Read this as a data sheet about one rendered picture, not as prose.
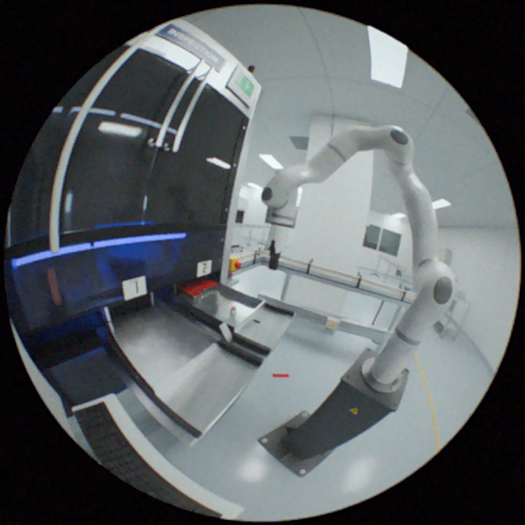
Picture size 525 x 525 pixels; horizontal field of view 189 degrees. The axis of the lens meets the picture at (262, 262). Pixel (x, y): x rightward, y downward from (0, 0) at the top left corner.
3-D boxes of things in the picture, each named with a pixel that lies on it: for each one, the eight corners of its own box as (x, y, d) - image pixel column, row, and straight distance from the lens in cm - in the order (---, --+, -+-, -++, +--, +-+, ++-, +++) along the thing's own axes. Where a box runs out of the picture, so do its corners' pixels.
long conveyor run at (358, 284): (234, 257, 172) (236, 242, 169) (242, 256, 185) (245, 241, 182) (418, 311, 179) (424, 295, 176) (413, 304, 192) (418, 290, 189)
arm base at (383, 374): (403, 371, 80) (428, 333, 72) (393, 400, 65) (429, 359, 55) (370, 353, 78) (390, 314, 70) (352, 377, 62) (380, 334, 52)
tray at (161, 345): (105, 324, 69) (102, 315, 67) (157, 303, 76) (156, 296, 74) (156, 395, 45) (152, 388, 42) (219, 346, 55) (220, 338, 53)
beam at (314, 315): (256, 302, 177) (257, 292, 172) (259, 300, 184) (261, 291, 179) (398, 345, 196) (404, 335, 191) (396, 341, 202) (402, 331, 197)
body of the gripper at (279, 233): (276, 221, 70) (271, 248, 71) (267, 219, 60) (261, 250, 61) (294, 224, 68) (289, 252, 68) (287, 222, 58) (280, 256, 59)
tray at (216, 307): (170, 298, 79) (170, 291, 77) (208, 284, 95) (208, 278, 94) (233, 335, 60) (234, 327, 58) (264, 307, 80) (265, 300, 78)
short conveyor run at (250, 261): (213, 286, 102) (216, 260, 97) (195, 278, 112) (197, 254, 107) (262, 266, 158) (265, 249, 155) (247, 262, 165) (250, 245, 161)
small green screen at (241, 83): (225, 86, 87) (237, 64, 102) (249, 108, 99) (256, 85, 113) (227, 85, 86) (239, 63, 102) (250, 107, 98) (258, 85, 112)
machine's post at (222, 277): (210, 378, 153) (250, 88, 120) (214, 375, 156) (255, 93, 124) (216, 383, 151) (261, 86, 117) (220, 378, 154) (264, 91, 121)
